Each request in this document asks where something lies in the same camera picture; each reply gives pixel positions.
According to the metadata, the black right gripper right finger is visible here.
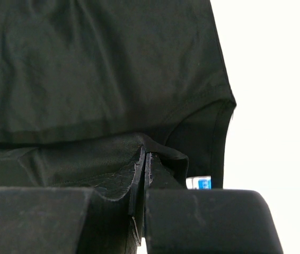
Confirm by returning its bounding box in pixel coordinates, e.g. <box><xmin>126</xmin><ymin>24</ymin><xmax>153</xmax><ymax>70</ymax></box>
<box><xmin>145</xmin><ymin>154</ymin><xmax>283</xmax><ymax>253</ymax></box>

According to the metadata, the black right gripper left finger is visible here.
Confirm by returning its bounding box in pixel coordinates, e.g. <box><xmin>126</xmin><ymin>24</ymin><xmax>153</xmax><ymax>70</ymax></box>
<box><xmin>0</xmin><ymin>146</ymin><xmax>145</xmax><ymax>253</ymax></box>

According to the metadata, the black t shirt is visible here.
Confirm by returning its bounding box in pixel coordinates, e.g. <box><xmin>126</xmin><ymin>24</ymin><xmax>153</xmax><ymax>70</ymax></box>
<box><xmin>0</xmin><ymin>1</ymin><xmax>236</xmax><ymax>188</ymax></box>

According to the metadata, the white blue clothing label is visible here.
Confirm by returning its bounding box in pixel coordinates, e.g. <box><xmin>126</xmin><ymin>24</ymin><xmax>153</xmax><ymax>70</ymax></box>
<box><xmin>186</xmin><ymin>176</ymin><xmax>212</xmax><ymax>189</ymax></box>

